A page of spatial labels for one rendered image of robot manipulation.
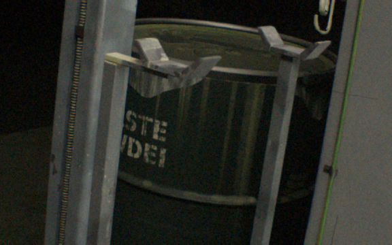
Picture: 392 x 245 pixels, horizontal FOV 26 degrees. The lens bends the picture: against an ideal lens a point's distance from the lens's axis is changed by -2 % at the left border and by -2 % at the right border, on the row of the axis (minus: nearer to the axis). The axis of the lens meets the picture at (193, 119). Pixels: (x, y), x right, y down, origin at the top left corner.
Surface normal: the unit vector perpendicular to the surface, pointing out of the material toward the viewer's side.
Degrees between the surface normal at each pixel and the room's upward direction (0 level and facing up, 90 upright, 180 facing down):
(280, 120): 90
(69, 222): 90
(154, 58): 45
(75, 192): 90
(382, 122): 90
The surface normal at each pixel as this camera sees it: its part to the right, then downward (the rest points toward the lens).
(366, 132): -0.61, 0.14
